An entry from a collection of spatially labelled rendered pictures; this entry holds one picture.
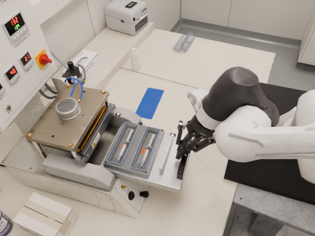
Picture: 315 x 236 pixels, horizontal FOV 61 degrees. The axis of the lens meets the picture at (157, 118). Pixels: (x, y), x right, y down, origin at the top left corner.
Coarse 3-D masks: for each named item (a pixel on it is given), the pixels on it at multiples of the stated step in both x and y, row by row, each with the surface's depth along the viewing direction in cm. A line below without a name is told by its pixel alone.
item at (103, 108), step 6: (102, 108) 100; (102, 114) 99; (96, 120) 96; (90, 126) 95; (90, 132) 93; (84, 138) 91; (42, 144) 94; (84, 144) 90; (66, 150) 92; (78, 150) 89
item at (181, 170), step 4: (188, 144) 94; (184, 156) 90; (180, 160) 90; (184, 160) 89; (180, 164) 88; (184, 164) 88; (180, 168) 87; (184, 168) 88; (180, 172) 86; (180, 176) 87
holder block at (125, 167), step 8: (120, 128) 102; (144, 128) 101; (136, 136) 99; (160, 136) 98; (112, 144) 97; (136, 144) 96; (160, 144) 99; (128, 152) 94; (128, 160) 92; (152, 160) 92; (112, 168) 92; (120, 168) 90; (128, 168) 90; (144, 176) 90
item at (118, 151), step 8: (128, 128) 100; (136, 128) 100; (120, 136) 98; (128, 136) 98; (120, 144) 96; (128, 144) 96; (112, 152) 94; (120, 152) 93; (112, 160) 91; (120, 160) 91
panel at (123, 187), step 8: (120, 184) 96; (128, 184) 100; (136, 184) 104; (144, 184) 109; (120, 192) 96; (128, 192) 100; (136, 192) 104; (128, 200) 99; (136, 200) 103; (136, 208) 103
